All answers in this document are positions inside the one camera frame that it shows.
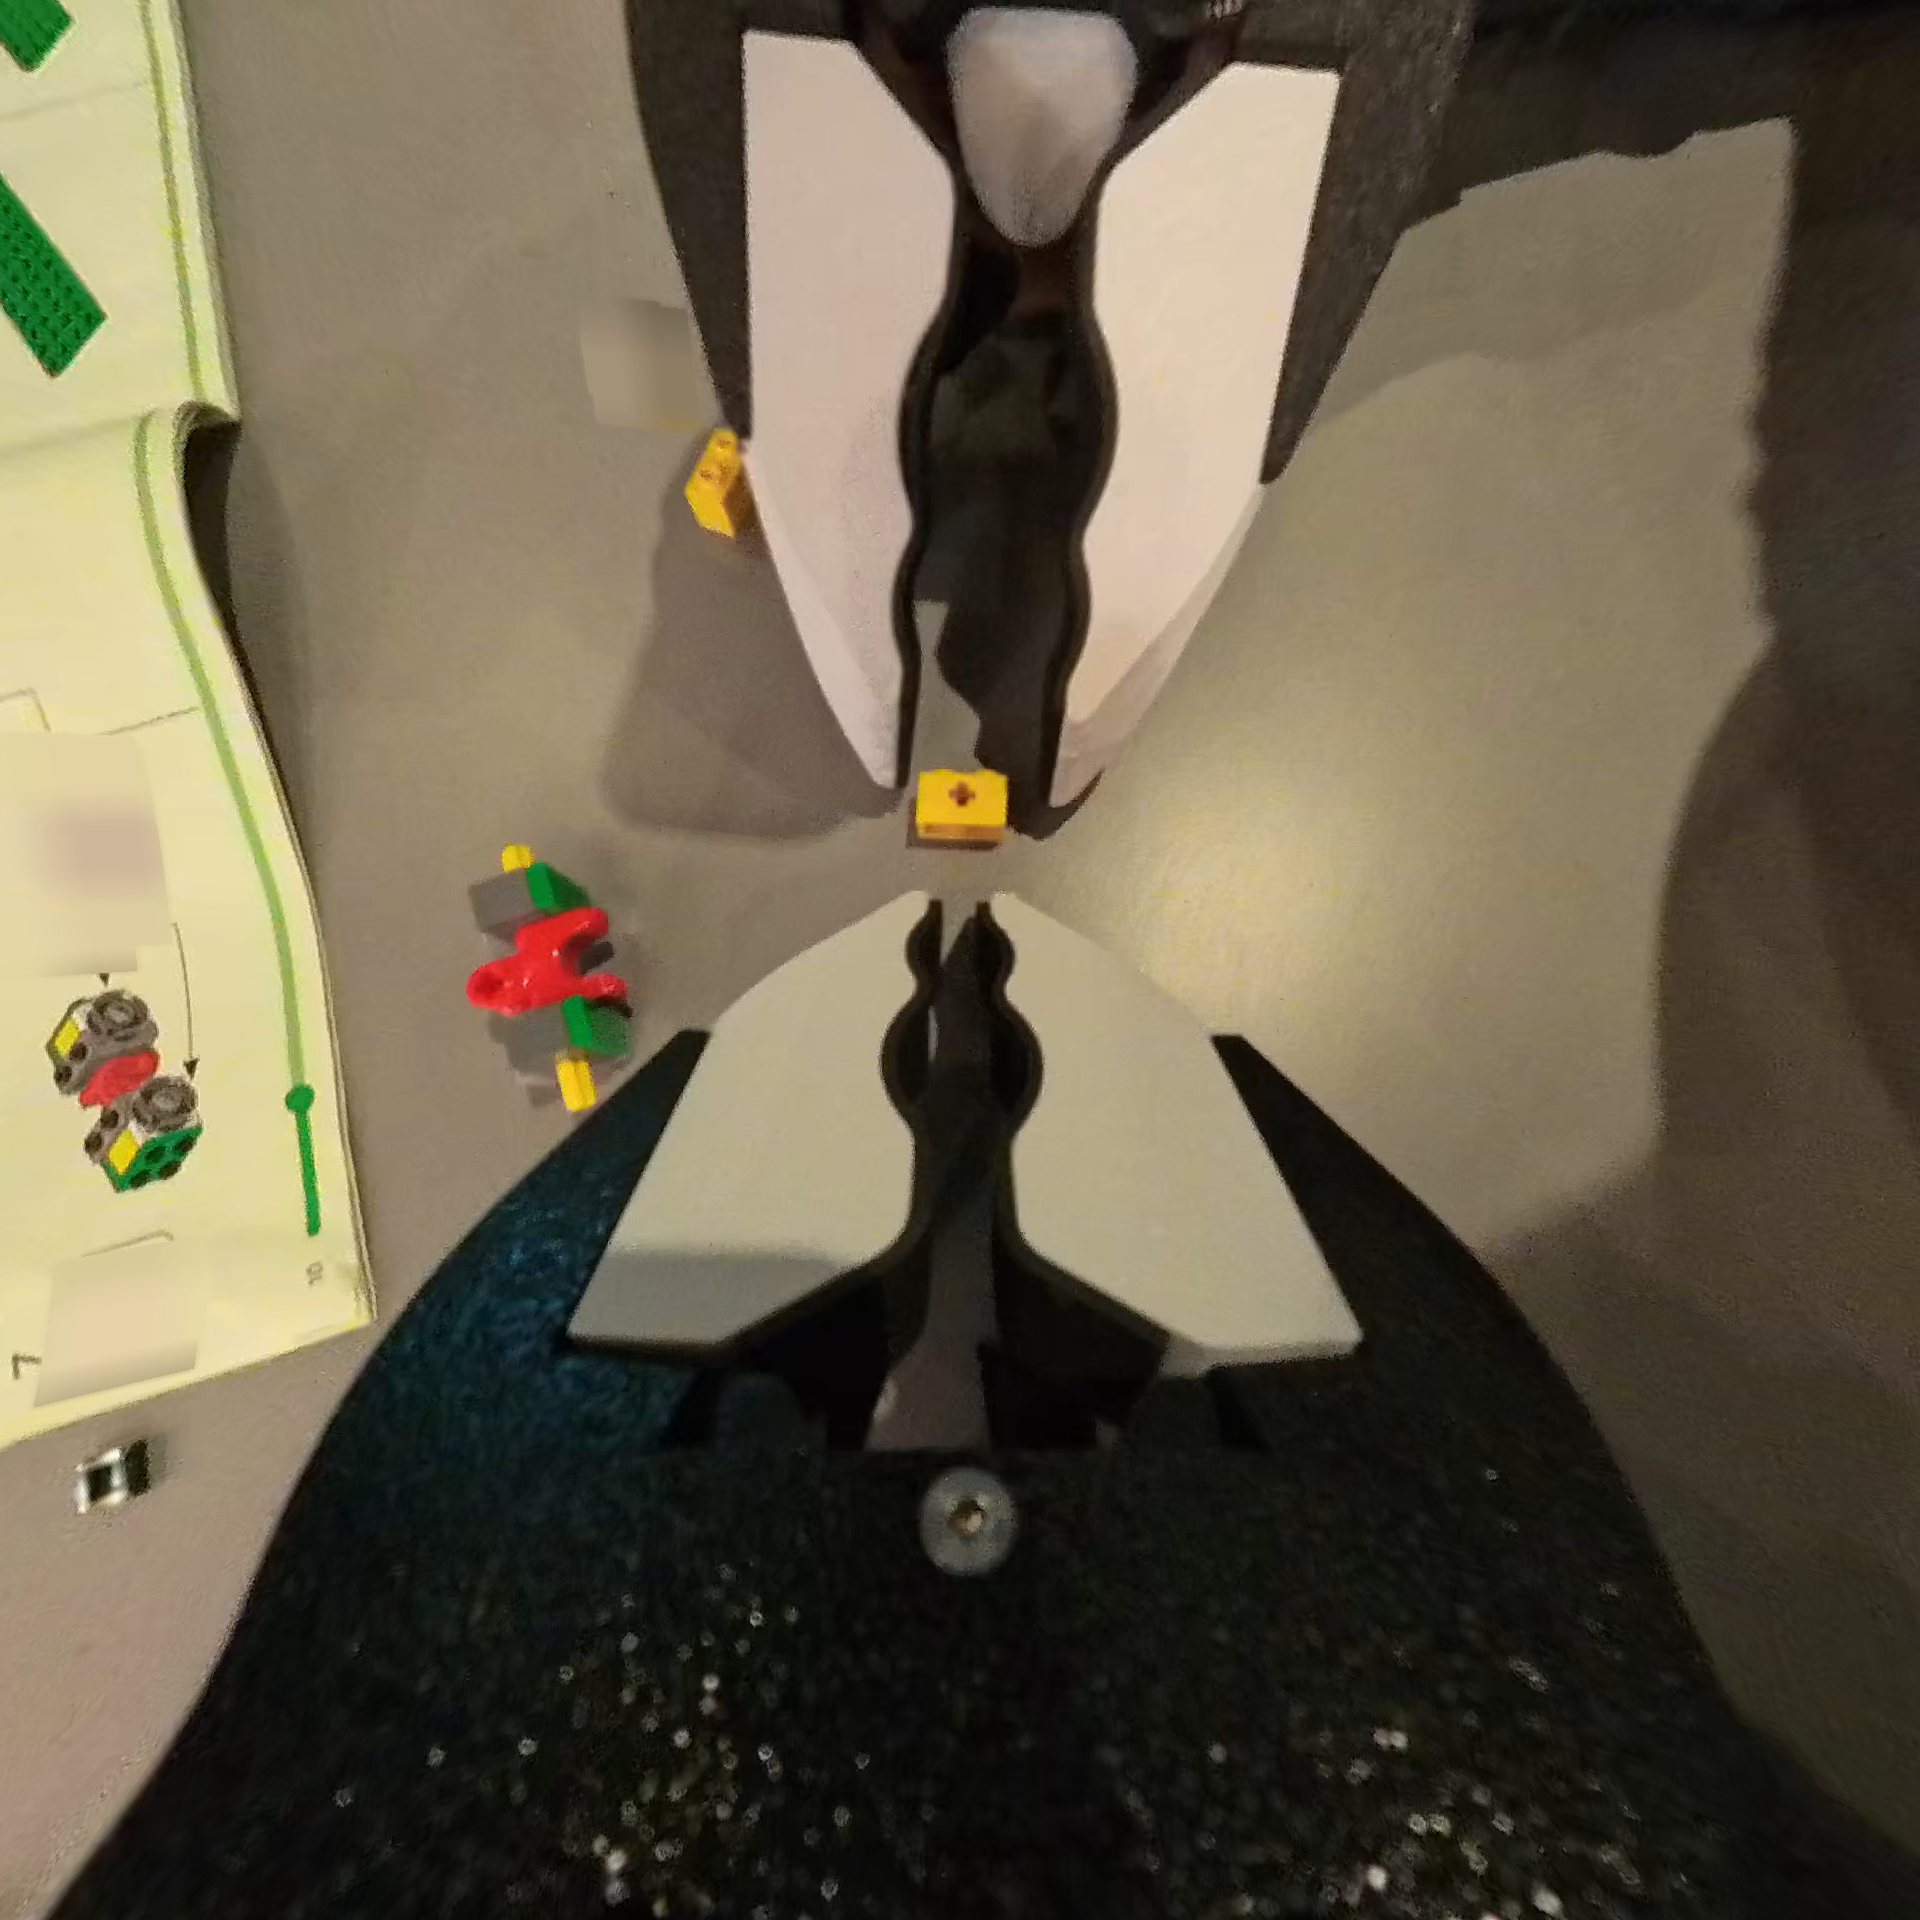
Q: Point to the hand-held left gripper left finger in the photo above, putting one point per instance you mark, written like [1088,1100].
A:
[750,1185]

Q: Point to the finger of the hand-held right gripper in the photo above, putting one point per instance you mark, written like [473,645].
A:
[1201,375]
[825,452]

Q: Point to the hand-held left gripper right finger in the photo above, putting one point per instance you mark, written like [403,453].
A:
[1162,1185]

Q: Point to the yellow brick with cross hole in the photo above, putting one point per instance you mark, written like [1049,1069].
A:
[963,806]

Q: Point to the yellow toy brick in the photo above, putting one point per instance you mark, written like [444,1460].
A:
[716,484]

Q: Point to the red green grey brick assembly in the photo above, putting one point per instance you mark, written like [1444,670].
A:
[542,974]

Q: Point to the small grey toy brick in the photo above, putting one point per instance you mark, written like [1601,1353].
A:
[112,1478]

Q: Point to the brick instruction booklet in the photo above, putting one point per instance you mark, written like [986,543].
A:
[89,601]

